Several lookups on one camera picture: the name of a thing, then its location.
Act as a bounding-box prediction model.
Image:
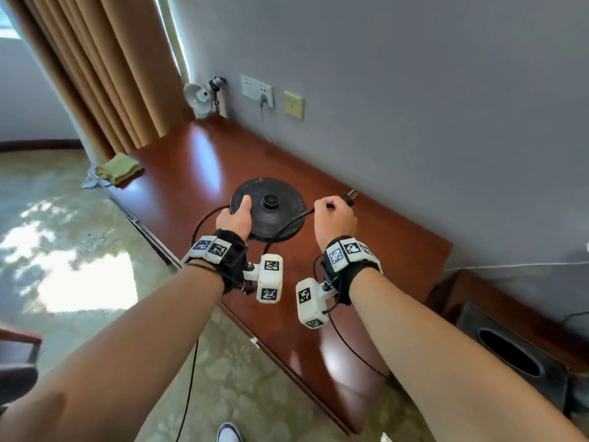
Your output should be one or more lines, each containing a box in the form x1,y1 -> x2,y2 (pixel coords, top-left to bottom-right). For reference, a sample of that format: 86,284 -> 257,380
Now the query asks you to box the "person's left hand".
216,194 -> 253,240

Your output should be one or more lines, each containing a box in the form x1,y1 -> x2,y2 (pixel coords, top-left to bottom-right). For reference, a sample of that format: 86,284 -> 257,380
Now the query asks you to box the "person's right hand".
314,195 -> 358,253

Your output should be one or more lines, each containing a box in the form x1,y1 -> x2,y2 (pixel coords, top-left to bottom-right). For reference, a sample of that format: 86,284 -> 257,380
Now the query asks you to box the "black kettle base with cord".
190,189 -> 360,256

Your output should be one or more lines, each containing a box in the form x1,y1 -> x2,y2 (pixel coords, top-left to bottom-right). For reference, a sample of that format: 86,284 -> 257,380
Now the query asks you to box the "yellow cleaning cloth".
94,153 -> 145,187

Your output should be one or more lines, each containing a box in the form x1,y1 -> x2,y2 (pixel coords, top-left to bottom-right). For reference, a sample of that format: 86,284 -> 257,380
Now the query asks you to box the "black tissue box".
455,302 -> 571,415

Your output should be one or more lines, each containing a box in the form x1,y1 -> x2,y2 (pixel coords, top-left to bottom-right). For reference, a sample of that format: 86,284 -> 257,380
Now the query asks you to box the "person's left forearm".
0,266 -> 226,442

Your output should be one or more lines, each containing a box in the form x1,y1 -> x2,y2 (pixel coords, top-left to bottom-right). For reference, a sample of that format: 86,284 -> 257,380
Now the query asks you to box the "person's right forearm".
349,266 -> 585,442

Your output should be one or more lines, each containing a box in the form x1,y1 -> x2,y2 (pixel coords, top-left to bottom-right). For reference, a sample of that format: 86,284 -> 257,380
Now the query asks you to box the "red-brown wooden table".
99,115 -> 454,436

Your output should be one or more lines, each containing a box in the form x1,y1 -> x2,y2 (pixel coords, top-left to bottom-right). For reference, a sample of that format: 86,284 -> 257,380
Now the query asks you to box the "white cone lamp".
183,76 -> 227,119

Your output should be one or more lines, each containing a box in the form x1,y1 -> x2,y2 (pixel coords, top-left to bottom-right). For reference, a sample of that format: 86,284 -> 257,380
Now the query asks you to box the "low wooden television stand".
425,270 -> 589,424

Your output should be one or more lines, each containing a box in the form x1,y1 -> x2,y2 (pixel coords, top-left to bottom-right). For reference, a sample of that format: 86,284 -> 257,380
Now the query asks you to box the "white sheer curtain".
82,165 -> 114,189

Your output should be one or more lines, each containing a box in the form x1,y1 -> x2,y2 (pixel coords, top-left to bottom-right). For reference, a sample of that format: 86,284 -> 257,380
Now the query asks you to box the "tan curtain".
4,0 -> 194,164

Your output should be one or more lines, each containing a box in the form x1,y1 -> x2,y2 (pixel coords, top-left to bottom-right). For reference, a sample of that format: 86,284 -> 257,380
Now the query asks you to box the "dark wooden baseboard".
0,139 -> 85,153

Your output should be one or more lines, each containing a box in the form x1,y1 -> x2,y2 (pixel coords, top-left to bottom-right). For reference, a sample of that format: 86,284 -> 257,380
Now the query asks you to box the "black grey sleeve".
0,363 -> 40,408

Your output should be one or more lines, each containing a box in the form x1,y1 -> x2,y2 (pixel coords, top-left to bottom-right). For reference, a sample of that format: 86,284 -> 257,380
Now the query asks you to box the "window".
0,9 -> 21,41

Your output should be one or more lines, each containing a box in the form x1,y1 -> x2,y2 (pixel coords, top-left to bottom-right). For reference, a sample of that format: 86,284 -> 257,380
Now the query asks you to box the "left wrist marker strap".
182,228 -> 249,295

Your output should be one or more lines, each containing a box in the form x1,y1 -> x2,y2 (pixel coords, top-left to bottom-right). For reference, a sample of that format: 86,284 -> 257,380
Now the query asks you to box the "wrist marker strap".
320,236 -> 383,306
182,228 -> 249,295

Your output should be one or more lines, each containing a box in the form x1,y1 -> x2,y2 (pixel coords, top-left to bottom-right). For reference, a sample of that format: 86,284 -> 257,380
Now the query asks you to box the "right wrist marker strap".
320,236 -> 383,306

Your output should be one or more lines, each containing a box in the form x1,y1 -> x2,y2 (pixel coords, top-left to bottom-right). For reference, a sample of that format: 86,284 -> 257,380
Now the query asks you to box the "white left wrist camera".
242,254 -> 284,304

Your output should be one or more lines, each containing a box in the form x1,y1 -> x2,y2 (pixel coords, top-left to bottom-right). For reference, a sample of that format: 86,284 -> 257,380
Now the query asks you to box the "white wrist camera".
242,254 -> 284,304
295,277 -> 339,330

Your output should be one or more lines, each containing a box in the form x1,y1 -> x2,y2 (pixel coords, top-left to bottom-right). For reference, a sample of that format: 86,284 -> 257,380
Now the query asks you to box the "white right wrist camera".
295,277 -> 339,330

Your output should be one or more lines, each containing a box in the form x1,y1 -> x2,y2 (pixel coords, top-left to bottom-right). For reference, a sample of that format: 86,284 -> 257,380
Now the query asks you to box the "yellow wall plate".
283,90 -> 306,121

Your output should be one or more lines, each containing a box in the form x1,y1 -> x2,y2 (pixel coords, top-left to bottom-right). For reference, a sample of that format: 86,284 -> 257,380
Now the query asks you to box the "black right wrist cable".
312,255 -> 388,379

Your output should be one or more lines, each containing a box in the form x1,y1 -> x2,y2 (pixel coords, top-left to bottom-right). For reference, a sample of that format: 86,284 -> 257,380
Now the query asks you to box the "white power strip cable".
444,261 -> 589,272

